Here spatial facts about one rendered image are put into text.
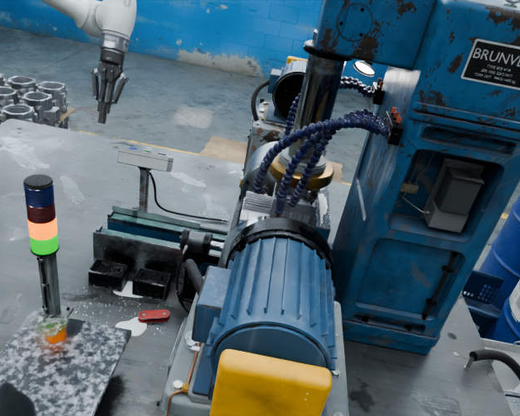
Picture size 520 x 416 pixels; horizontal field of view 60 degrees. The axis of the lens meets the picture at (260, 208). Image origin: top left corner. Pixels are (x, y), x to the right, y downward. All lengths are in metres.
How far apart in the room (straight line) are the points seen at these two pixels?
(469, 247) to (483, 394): 0.44
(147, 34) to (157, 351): 6.09
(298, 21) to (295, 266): 6.06
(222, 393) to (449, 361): 1.01
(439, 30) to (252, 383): 0.74
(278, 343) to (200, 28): 6.36
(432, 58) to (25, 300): 1.18
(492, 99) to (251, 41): 5.80
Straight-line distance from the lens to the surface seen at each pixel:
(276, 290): 0.62
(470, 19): 1.01
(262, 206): 1.29
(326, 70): 1.12
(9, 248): 1.61
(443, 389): 1.40
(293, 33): 6.65
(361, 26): 1.05
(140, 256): 1.41
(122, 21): 1.64
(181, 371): 0.76
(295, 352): 0.60
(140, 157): 1.56
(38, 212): 1.12
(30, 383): 1.08
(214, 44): 6.80
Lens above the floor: 1.76
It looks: 31 degrees down
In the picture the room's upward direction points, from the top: 11 degrees clockwise
